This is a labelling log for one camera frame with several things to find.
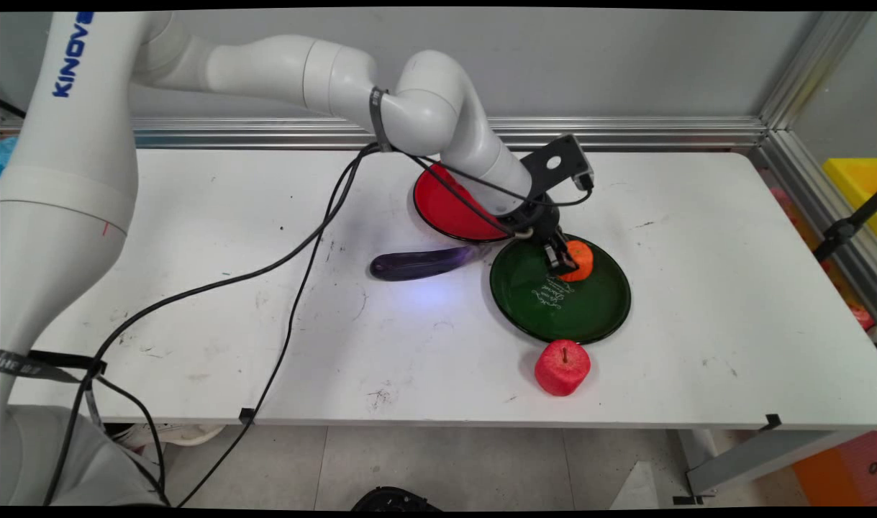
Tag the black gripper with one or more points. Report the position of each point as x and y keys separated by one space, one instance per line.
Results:
x=528 y=216

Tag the orange toy fruit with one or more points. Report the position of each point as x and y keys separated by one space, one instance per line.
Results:
x=580 y=262

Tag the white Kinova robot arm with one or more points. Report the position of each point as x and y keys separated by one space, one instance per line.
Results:
x=71 y=144

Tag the green plate with white print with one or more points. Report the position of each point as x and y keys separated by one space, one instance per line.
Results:
x=589 y=309

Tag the red toy apple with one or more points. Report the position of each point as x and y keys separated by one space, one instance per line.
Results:
x=562 y=368

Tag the red plate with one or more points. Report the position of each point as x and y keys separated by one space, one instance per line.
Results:
x=445 y=212

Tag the purple toy eggplant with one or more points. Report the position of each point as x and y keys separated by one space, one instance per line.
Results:
x=420 y=264

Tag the black table edge clip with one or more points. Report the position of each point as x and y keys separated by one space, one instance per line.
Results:
x=773 y=421
x=246 y=415

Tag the black stand clamp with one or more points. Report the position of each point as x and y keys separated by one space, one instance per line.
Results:
x=837 y=234

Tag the grey table leg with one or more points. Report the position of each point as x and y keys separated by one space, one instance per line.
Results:
x=762 y=460

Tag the black round floor object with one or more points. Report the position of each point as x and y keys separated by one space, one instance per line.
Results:
x=395 y=500

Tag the yellow plastic box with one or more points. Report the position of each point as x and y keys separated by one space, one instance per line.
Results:
x=855 y=180

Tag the red pink floor mat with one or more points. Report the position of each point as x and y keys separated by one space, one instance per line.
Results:
x=861 y=316

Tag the orange box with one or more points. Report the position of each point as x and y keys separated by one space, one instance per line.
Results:
x=841 y=475

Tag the white shoe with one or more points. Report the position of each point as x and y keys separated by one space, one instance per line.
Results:
x=186 y=434

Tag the blue foam mat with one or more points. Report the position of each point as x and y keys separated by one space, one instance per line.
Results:
x=6 y=155

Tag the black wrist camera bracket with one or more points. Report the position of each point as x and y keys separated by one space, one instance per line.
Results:
x=539 y=164

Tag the long aluminium frame rail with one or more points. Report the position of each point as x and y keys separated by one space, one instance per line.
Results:
x=661 y=133

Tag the angled aluminium frame rail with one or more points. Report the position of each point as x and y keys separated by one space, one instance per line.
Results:
x=812 y=72

